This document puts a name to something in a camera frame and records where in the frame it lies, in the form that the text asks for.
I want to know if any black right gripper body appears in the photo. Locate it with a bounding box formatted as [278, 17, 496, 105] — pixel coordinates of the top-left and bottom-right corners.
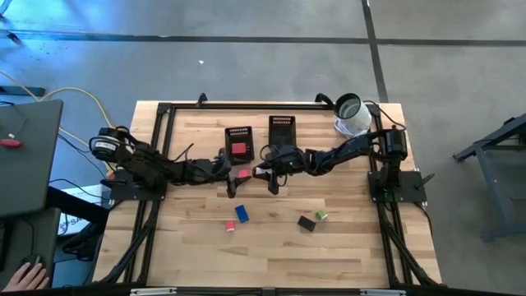
[269, 147, 307, 176]

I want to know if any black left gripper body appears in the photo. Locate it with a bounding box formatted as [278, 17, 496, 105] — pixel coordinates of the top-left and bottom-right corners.
[192, 155, 233, 184]

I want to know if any black slotted plastic basket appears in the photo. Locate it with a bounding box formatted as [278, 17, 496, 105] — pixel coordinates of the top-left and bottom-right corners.
[224, 126, 256, 165]
[268, 115, 298, 150]

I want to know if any blue rectangular block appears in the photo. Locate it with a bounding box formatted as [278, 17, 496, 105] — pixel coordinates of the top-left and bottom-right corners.
[234, 204, 251, 224]

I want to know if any black rectangular block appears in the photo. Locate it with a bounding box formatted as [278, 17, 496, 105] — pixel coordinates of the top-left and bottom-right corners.
[297, 215, 317, 233]

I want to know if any white printed box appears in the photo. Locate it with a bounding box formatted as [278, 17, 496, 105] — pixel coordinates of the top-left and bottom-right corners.
[58, 184, 108, 236]

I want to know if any dark grey desk top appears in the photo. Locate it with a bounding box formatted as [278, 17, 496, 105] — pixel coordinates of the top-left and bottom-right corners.
[0, 207, 62, 289]

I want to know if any grey metal stand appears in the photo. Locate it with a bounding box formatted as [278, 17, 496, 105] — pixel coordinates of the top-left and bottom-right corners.
[453, 113, 526, 242]

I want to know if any black floor bar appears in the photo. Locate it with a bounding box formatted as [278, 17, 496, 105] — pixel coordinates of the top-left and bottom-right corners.
[0, 86, 46, 98]

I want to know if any person's hand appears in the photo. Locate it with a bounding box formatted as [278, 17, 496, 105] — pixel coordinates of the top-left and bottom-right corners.
[2, 261, 50, 292]

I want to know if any black aluminium table frame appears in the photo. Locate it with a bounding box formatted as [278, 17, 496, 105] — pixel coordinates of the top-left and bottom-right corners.
[92, 92, 444, 289]

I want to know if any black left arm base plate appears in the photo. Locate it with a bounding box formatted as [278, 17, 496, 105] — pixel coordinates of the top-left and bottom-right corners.
[100, 169, 168, 202]

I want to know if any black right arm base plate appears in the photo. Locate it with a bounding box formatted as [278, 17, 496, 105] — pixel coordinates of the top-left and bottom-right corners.
[367, 169, 436, 204]

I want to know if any white table edge bracket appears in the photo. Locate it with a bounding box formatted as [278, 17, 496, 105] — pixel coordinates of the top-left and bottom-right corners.
[360, 289, 407, 296]
[130, 287, 178, 296]

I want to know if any yellow extension cable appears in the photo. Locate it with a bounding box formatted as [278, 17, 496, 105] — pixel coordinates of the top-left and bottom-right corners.
[0, 70, 118, 176]

